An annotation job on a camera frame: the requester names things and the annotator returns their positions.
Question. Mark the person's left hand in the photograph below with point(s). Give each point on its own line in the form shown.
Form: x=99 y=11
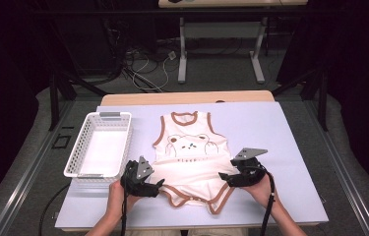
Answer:
x=118 y=203

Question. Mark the white power adapter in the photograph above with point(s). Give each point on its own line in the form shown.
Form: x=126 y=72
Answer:
x=172 y=55

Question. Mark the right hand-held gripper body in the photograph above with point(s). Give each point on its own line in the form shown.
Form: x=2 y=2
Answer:
x=251 y=172

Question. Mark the light wooden table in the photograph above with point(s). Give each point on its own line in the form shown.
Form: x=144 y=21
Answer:
x=188 y=97

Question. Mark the white perforated plastic basket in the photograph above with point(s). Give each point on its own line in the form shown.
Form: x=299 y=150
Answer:
x=103 y=150

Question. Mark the aluminium floor rail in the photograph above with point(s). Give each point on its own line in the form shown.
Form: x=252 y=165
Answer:
x=24 y=183
x=342 y=177

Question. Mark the white-legged background desk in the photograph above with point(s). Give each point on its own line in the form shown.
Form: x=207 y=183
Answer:
x=182 y=49

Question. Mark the cream baby bodysuit brown trim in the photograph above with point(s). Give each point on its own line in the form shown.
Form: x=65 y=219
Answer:
x=192 y=177

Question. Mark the person's right hand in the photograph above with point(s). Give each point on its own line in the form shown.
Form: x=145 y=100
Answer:
x=267 y=193

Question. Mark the black metal stand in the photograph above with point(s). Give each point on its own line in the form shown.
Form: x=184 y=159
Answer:
x=322 y=101
x=53 y=105

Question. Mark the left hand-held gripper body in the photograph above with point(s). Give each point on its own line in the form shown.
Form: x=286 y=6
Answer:
x=136 y=185

